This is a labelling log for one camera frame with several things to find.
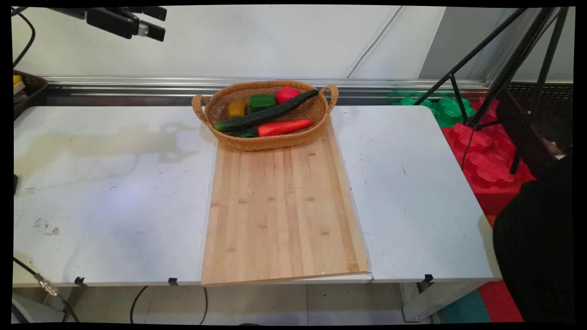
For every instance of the bamboo cutting board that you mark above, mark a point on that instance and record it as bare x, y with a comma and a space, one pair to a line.
279, 211

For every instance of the long dark green cucumber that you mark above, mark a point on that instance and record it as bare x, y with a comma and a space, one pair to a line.
266, 112

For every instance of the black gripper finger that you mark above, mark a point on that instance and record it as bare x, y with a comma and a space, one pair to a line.
151, 13
112, 23

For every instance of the dark brown storage basket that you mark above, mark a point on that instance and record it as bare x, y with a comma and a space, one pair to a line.
32, 91

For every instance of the black clothed person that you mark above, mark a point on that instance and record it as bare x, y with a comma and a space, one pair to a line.
536, 256

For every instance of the green foam floor mat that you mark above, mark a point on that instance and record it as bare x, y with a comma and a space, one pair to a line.
447, 110

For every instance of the metal wall rail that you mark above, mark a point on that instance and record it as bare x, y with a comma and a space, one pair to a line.
137, 87

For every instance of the orange toy carrot with leaves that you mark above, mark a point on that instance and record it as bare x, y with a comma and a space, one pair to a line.
284, 127

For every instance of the green toy bell pepper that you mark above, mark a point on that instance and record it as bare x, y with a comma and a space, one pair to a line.
261, 101

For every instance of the red toy tomato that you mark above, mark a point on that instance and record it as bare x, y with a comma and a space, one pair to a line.
286, 93

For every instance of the white table leg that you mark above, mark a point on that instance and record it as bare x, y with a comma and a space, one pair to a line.
431, 302

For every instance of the black mesh crate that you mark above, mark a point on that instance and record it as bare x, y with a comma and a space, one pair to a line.
545, 114

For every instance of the yellow toy bell pepper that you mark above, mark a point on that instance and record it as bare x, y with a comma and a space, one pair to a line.
236, 108

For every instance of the black table edge clip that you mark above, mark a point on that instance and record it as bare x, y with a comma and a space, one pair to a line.
173, 281
428, 277
80, 281

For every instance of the teal floor mat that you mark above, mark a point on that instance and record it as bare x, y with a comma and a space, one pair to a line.
463, 309

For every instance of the small yellow object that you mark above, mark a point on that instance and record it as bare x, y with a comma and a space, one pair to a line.
17, 79

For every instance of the black camera tripod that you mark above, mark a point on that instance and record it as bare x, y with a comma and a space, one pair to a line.
518, 59

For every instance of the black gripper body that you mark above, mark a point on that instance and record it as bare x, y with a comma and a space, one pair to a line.
69, 11

